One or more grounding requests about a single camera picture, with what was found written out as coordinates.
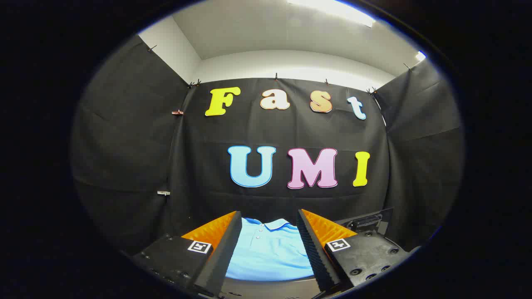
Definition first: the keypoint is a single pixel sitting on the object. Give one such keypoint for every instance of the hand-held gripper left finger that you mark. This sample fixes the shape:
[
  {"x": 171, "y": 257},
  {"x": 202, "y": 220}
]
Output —
[{"x": 226, "y": 249}]

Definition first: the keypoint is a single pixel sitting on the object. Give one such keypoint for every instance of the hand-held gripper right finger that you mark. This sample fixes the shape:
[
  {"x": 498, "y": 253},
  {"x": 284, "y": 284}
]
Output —
[{"x": 309, "y": 249}]

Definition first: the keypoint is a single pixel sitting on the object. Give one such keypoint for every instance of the light blue polo shirt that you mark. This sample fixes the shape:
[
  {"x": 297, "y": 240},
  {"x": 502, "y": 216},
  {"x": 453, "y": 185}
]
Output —
[{"x": 266, "y": 253}]

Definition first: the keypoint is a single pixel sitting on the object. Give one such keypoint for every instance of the black backdrop cloth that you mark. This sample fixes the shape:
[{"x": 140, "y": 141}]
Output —
[{"x": 291, "y": 133}]

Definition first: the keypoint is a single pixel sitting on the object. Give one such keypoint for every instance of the row of black clips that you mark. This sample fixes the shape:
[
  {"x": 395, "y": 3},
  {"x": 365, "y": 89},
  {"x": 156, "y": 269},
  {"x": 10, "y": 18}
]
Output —
[{"x": 275, "y": 77}]

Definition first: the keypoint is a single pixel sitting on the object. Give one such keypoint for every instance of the small ceiling light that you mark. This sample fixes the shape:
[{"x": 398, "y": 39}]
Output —
[{"x": 420, "y": 55}]

